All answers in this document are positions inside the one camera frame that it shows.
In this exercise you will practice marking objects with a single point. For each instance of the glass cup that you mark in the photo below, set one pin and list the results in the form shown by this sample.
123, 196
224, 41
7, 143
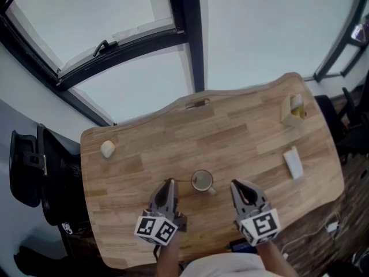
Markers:
202, 182

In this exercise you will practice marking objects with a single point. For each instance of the blue device under table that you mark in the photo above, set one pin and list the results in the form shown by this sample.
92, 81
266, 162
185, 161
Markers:
242, 246

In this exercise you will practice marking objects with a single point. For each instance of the black window frame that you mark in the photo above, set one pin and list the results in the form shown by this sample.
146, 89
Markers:
190, 33

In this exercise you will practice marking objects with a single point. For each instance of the yellow item in box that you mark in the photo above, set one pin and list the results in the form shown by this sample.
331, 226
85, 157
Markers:
297, 112

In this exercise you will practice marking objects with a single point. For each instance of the white bread roll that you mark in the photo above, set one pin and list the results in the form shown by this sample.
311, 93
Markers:
107, 149

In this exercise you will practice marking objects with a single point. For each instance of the wooden box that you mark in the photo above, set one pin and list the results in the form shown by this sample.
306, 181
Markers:
289, 115

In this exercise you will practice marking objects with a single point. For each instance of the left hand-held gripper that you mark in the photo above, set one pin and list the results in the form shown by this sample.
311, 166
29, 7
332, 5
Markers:
157, 229

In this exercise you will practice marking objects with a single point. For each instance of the person's left forearm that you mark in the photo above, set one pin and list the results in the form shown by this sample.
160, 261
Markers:
170, 255

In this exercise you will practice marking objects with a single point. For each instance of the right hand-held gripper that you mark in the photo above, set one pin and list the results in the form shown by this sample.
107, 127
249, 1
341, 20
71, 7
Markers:
259, 226

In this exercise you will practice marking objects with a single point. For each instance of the thin metal spoon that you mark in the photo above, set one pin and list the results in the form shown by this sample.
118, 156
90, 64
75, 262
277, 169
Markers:
181, 181

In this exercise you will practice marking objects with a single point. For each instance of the person's right forearm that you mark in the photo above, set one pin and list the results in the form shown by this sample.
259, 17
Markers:
274, 258

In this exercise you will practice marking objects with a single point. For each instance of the white flat packet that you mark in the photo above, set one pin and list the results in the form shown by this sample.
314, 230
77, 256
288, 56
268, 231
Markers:
293, 163

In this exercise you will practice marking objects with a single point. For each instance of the person's light clothing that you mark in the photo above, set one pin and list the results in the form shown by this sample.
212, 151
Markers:
236, 265

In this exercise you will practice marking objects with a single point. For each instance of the white power adapter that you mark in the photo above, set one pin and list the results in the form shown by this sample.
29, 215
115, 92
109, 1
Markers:
333, 227

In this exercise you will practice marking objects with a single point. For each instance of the black office chair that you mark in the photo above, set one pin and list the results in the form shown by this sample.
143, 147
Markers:
49, 177
346, 131

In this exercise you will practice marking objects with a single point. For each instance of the white paper in box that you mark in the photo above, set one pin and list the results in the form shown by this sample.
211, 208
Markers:
296, 100

